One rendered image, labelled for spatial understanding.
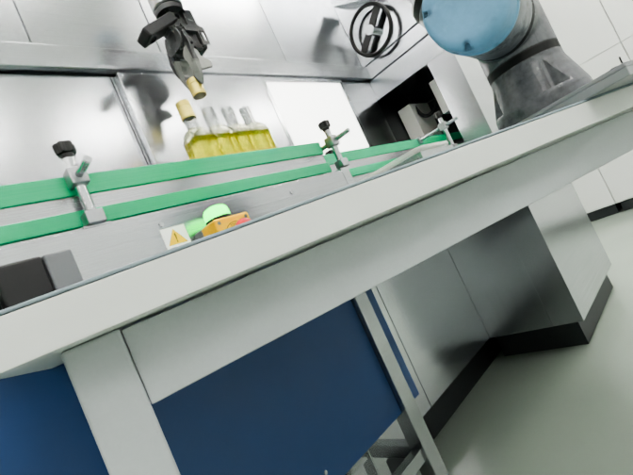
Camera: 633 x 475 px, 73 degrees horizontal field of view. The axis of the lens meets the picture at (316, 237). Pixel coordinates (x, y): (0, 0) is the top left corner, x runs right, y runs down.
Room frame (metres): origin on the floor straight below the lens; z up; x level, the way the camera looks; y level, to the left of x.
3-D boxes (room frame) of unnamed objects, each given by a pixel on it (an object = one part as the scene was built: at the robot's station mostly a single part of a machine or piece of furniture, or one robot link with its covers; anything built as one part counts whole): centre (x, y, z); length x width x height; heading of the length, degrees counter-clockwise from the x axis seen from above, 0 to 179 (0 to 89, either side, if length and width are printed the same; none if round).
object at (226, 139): (1.00, 0.11, 0.99); 0.06 x 0.06 x 0.21; 46
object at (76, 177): (0.59, 0.27, 0.94); 0.07 x 0.04 x 0.13; 46
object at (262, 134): (1.08, 0.03, 0.99); 0.06 x 0.06 x 0.21; 45
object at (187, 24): (1.02, 0.10, 1.35); 0.09 x 0.08 x 0.12; 136
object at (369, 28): (1.75, -0.57, 1.49); 0.21 x 0.05 x 0.21; 46
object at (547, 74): (0.71, -0.44, 0.82); 0.15 x 0.15 x 0.10
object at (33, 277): (0.49, 0.33, 0.79); 0.08 x 0.08 x 0.08; 46
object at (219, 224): (0.70, 0.13, 0.79); 0.07 x 0.07 x 0.07; 46
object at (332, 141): (1.06, -0.12, 0.95); 0.17 x 0.03 x 0.12; 46
